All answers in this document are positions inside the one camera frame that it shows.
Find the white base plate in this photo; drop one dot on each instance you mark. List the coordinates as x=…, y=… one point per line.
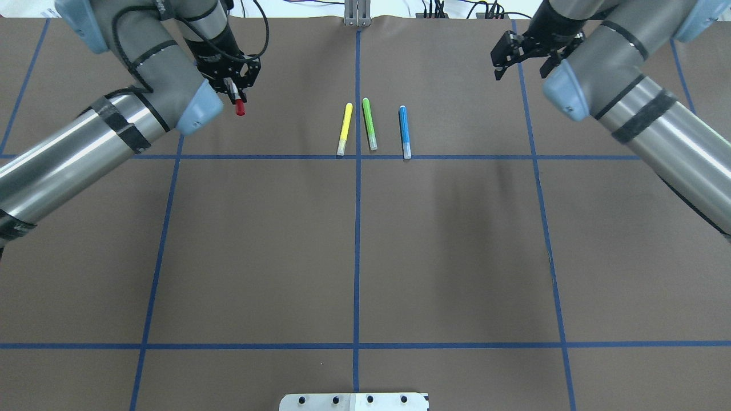
x=356, y=401

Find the yellow marker pen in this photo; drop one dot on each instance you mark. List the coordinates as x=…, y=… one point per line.
x=345, y=129

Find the aluminium frame post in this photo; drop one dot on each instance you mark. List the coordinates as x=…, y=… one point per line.
x=357, y=13

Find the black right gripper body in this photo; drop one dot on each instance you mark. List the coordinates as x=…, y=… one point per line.
x=543, y=45

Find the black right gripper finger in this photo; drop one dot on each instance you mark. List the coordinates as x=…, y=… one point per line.
x=505, y=51
x=553, y=61

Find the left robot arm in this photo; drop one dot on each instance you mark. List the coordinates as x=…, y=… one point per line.
x=182, y=56

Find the red marker pen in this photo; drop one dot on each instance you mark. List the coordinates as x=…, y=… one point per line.
x=239, y=105

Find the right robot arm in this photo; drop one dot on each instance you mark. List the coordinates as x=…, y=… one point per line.
x=594, y=51

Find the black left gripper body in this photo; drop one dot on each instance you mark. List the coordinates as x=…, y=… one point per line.
x=219, y=51

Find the blue marker pen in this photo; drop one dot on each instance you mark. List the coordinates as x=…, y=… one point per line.
x=405, y=132

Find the brown paper table mat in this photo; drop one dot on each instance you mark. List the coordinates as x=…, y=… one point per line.
x=517, y=261

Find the green marker pen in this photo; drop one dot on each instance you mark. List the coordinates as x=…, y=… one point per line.
x=369, y=124

